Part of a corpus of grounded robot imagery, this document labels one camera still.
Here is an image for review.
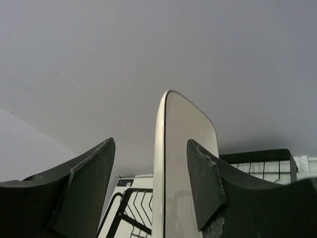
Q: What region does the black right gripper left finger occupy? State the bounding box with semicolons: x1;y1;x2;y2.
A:
0;138;115;238

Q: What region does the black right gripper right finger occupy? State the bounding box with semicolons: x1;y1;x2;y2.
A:
187;139;317;238

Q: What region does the white rectangular plate black rim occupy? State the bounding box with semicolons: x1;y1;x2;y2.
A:
152;90;219;238

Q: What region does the black wire dish rack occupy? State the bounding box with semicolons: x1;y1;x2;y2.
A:
97;149;298;238

